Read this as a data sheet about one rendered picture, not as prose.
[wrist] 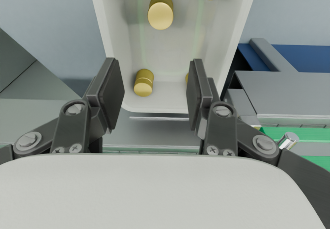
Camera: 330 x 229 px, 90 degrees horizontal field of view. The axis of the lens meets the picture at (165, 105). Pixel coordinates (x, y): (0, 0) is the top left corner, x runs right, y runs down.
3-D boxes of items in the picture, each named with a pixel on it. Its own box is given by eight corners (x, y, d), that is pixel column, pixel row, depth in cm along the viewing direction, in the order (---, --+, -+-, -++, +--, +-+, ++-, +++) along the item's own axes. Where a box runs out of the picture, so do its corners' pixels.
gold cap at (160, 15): (148, -7, 23) (145, 1, 20) (174, -7, 23) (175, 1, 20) (150, 20, 26) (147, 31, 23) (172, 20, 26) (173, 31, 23)
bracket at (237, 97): (211, 122, 36) (218, 151, 31) (223, 88, 29) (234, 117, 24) (228, 122, 36) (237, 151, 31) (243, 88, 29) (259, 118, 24)
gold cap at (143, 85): (140, 65, 31) (137, 79, 28) (157, 73, 33) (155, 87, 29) (133, 78, 34) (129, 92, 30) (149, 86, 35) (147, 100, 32)
